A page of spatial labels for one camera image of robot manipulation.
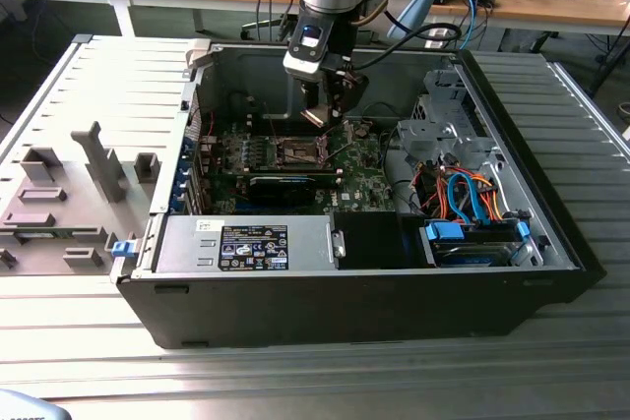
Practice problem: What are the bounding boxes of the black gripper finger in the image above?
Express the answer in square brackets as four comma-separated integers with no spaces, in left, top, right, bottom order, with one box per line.
[298,75,323,112]
[325,69,371,121]

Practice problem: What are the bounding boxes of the black PC case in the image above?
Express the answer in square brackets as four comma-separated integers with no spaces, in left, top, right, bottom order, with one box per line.
[113,39,607,350]

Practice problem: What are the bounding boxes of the CPU socket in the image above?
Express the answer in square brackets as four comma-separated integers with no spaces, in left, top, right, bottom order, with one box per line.
[273,134,330,170]

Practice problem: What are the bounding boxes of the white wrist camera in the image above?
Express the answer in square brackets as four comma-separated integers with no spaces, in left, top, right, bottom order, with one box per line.
[282,26,329,78]

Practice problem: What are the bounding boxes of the beige case latch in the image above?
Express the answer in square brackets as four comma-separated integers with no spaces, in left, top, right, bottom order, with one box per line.
[184,38,214,70]

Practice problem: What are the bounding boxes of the hard disk in blue carrier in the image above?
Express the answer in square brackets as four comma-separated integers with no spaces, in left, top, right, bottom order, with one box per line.
[419,219,534,270]

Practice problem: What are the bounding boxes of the RAM stick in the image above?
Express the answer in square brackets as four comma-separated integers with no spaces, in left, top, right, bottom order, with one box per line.
[13,228,73,240]

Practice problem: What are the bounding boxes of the green motherboard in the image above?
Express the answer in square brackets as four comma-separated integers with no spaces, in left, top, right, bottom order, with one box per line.
[195,117,398,218]

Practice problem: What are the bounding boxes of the RAM slot white clips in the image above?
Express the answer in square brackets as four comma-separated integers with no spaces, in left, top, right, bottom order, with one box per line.
[247,123,337,132]
[247,115,337,124]

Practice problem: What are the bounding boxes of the grey power supply unit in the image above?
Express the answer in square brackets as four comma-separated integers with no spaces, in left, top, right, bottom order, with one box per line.
[151,214,342,274]

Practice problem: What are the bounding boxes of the black graphics card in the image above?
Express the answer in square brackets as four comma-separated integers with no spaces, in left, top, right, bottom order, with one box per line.
[247,174,318,209]

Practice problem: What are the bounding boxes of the perforated metal drive cage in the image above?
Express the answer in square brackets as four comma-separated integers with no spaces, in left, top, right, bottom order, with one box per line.
[411,68,476,122]

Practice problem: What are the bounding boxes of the blue SATA wire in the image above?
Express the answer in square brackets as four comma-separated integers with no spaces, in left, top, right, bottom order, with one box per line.
[444,167,486,225]

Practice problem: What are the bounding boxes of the thin black cable loop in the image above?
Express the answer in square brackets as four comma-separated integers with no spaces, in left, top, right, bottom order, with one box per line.
[362,100,397,124]

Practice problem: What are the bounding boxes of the pale grey device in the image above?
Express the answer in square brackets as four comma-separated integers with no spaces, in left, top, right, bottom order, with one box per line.
[0,388,68,420]

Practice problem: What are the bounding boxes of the black camera cable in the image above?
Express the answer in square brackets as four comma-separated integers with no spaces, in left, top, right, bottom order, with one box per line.
[351,22,463,72]

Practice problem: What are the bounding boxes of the blue disk carrier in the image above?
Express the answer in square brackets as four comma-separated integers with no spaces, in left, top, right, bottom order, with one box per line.
[110,239,138,260]

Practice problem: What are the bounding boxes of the orange SATA wire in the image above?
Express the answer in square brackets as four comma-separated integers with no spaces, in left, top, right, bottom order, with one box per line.
[421,169,507,220]

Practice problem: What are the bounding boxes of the small white device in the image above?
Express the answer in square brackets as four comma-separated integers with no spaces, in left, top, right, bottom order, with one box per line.
[425,25,450,50]

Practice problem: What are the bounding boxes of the grey parts rack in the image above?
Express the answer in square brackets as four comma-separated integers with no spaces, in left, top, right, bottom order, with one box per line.
[0,119,163,277]

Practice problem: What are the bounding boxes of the silver CPU green edge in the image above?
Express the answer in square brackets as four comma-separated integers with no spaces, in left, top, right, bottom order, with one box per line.
[299,104,331,128]

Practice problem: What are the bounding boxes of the black plastic shroud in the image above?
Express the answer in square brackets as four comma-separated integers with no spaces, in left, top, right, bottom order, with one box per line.
[333,210,404,270]

